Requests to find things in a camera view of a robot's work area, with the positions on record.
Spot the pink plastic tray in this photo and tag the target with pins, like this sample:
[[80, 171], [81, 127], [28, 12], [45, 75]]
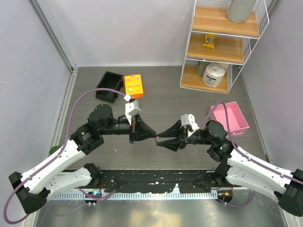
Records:
[[237, 122]]

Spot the orange cardboard box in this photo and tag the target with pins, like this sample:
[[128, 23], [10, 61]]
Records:
[[134, 86]]

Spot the yellow snack packet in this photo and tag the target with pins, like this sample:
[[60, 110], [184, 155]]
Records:
[[210, 41]]

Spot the green lime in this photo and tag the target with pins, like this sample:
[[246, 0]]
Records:
[[53, 149]]

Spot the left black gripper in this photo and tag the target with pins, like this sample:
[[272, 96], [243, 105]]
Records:
[[139, 130]]

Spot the white paper roll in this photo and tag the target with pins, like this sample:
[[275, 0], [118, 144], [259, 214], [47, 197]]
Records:
[[214, 74]]

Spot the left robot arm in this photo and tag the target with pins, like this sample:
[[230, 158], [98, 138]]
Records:
[[39, 184]]

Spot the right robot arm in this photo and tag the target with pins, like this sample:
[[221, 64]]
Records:
[[239, 167]]

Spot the aluminium frame rail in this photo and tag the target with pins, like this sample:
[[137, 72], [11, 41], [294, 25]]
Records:
[[47, 19]]

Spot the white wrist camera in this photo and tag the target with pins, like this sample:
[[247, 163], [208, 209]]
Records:
[[132, 108], [188, 122]]

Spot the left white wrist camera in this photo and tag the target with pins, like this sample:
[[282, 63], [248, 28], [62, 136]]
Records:
[[132, 108]]

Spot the grey felt cylinder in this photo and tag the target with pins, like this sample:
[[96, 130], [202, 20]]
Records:
[[239, 11]]

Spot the pink strap keyring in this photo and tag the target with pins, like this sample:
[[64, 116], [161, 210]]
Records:
[[158, 135]]

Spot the black plastic bin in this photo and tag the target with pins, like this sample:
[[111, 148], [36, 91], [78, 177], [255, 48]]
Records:
[[109, 80]]

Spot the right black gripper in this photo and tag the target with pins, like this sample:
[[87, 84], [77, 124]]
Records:
[[180, 141]]

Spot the white slotted cable duct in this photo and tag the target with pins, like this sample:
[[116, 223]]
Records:
[[174, 195]]

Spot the white wire wooden shelf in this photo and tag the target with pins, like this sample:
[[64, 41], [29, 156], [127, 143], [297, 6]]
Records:
[[234, 44]]

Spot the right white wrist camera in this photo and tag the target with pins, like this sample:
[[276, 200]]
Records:
[[188, 122]]

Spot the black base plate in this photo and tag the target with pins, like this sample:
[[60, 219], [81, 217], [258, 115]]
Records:
[[157, 181]]

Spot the grey can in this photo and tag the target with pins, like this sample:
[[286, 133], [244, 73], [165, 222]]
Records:
[[201, 67]]

